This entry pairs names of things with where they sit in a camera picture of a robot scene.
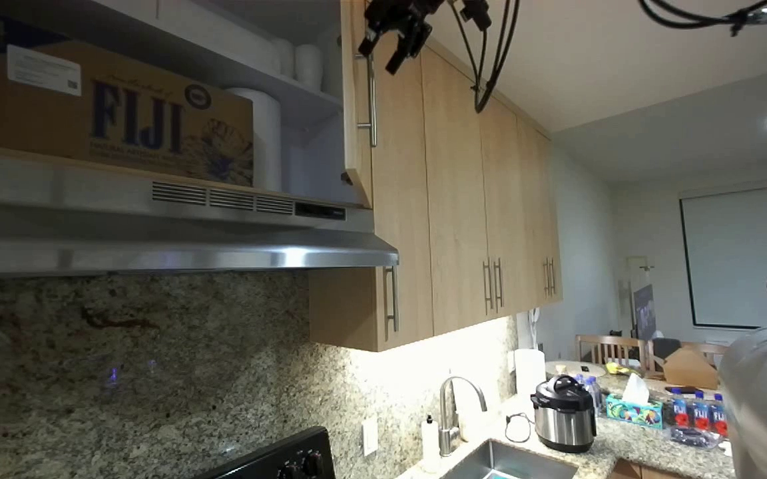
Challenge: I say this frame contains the wooden wall cabinets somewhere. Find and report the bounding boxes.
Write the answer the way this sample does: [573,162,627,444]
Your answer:
[308,50,562,350]

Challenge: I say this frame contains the white projector screen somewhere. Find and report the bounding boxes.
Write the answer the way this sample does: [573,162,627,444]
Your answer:
[679,185,767,329]

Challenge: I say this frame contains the black stove control panel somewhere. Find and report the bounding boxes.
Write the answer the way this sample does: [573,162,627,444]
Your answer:
[193,426,334,479]

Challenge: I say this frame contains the white paper towel roll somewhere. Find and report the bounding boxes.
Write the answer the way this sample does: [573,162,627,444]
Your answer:
[233,88,281,192]

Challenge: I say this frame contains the stainless steel sink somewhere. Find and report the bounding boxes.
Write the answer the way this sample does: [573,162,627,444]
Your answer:
[438,438,578,479]

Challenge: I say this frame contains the Fiji cardboard box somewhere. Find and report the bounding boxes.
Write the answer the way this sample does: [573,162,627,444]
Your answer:
[0,14,253,185]

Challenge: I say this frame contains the silver black pressure cooker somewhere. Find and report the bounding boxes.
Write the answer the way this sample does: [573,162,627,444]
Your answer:
[530,376,597,453]

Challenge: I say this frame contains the green tissue box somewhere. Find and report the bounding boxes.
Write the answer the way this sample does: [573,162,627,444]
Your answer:
[603,376,662,426]

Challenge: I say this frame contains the cabinet door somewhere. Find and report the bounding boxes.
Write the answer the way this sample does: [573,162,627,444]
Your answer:
[337,0,369,204]

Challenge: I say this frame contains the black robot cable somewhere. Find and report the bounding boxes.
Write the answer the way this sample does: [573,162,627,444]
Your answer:
[447,0,767,116]

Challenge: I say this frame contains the white countertop paper roll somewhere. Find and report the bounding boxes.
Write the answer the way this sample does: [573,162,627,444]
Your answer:
[514,349,545,397]

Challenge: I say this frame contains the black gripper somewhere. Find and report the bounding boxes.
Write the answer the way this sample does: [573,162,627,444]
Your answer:
[357,0,441,75]

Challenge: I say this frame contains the white soap dispenser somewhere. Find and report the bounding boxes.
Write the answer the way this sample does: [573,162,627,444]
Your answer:
[421,414,438,461]

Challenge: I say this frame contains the silver kitchen faucet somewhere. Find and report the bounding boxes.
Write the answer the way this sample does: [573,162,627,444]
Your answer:
[438,376,486,456]

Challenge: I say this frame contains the stainless steel range hood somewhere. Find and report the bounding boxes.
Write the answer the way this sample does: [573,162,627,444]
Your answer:
[0,150,398,277]

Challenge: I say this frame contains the water bottle pack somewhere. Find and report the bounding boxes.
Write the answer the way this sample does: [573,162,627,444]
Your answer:
[662,392,730,446]

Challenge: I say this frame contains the white cups on shelf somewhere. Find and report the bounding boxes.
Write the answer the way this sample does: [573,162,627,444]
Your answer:
[274,38,322,91]

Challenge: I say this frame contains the wooden chair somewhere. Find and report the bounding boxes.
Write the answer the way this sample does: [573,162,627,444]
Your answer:
[578,336,647,366]

